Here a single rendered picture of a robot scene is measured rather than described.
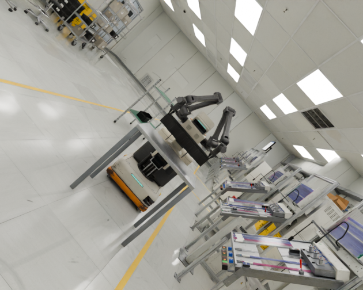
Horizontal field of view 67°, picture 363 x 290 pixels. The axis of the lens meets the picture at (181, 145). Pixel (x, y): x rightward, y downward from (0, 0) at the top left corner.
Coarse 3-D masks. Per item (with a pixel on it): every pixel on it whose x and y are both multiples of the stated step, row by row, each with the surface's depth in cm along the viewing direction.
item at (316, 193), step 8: (320, 176) 364; (304, 184) 378; (288, 192) 379; (312, 192) 319; (320, 192) 317; (224, 200) 408; (304, 200) 320; (320, 200) 318; (312, 208) 319; (224, 216) 331; (184, 248) 337
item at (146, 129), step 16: (144, 128) 228; (128, 144) 266; (160, 144) 235; (112, 160) 269; (176, 160) 245; (80, 176) 230; (192, 176) 253; (176, 192) 267; (144, 224) 230; (128, 240) 232
